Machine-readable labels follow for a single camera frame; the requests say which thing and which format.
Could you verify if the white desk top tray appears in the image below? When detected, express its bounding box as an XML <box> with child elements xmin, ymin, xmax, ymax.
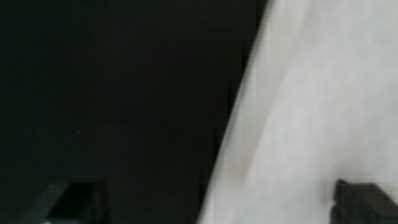
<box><xmin>197</xmin><ymin>0</ymin><xmax>398</xmax><ymax>224</ymax></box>

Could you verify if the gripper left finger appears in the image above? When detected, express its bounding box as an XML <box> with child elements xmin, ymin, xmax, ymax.
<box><xmin>23</xmin><ymin>181</ymin><xmax>112</xmax><ymax>224</ymax></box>

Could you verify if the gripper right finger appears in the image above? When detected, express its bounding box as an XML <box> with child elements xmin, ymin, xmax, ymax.
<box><xmin>329</xmin><ymin>180</ymin><xmax>398</xmax><ymax>224</ymax></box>

